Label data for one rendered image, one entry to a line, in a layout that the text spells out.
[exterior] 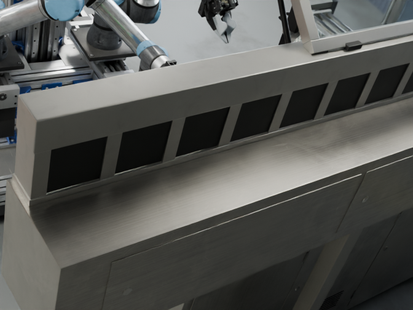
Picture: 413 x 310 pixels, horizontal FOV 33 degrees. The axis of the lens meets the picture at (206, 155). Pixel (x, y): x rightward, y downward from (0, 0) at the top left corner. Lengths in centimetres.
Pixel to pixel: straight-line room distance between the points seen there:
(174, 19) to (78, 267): 376
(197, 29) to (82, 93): 362
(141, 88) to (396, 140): 77
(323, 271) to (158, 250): 91
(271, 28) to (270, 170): 363
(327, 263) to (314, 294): 14
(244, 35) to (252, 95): 347
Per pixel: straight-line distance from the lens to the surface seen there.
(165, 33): 480
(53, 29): 301
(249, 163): 162
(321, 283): 227
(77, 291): 140
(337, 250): 216
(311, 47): 165
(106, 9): 256
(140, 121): 139
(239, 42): 491
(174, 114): 144
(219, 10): 221
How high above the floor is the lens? 246
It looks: 39 degrees down
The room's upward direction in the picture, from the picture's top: 17 degrees clockwise
